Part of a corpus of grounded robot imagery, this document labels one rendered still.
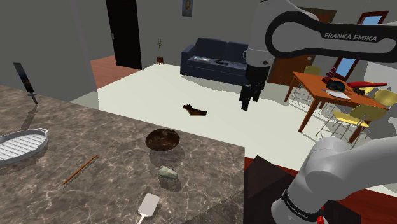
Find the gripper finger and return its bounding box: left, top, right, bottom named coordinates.
left=239, top=84, right=261, bottom=111

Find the brown wooden door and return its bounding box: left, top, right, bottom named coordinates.
left=267, top=6, right=338, bottom=87

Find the dark blue sofa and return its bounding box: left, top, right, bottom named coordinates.
left=180, top=37, right=251, bottom=87

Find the dark brown floor object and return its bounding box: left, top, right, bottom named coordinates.
left=182, top=104, right=208, bottom=117

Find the yellow chair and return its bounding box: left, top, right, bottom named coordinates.
left=290, top=65, right=322, bottom=103
left=359, top=81, right=376, bottom=95
left=316, top=104, right=389, bottom=147
left=373, top=89, right=397, bottom=108

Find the orange wooden dining table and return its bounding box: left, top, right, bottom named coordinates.
left=284, top=66, right=390, bottom=144

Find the dark brown round bowl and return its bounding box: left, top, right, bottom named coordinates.
left=144, top=128, right=181, bottom=153

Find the red framed window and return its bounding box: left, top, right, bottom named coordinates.
left=331, top=10, right=390, bottom=82

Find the potted plant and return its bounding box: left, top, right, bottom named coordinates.
left=156, top=38, right=165, bottom=65

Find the small green grey lump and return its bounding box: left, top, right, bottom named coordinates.
left=158, top=166, right=179, bottom=180

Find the black doorway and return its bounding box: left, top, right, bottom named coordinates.
left=105, top=0, right=143, bottom=71

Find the grey spatula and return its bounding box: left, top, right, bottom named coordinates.
left=136, top=193, right=161, bottom=224

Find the brown wooden stick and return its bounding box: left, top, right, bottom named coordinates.
left=61, top=154, right=99, bottom=186

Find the black knife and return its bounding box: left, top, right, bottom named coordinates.
left=13, top=62, right=39, bottom=105

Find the grey oval ribbed baking dish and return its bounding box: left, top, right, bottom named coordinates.
left=0, top=127, right=50, bottom=166

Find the wall picture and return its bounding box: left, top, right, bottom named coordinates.
left=181, top=0, right=193, bottom=18

